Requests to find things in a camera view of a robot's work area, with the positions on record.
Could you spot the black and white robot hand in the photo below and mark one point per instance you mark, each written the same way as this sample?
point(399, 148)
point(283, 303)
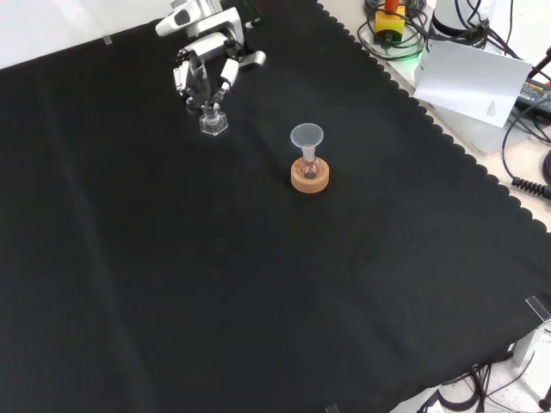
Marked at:
point(198, 81)

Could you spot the clear graduated cylinder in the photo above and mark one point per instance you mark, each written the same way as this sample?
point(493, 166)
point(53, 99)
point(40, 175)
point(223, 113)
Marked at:
point(212, 121)

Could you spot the clear round-bottom flask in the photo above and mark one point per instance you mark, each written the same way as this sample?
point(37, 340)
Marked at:
point(308, 167)

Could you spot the clear plastic funnel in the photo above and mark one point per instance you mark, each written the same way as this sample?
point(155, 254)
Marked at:
point(307, 137)

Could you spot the black cloth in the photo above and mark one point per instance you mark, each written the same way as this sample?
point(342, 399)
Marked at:
point(241, 232)

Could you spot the yellow stop button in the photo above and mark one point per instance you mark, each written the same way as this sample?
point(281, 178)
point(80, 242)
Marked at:
point(389, 23)

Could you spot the black power adapter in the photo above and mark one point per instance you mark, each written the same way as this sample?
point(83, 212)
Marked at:
point(534, 92)

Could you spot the white bench leg bracket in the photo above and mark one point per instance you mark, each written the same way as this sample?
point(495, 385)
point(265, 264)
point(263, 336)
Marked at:
point(531, 340)

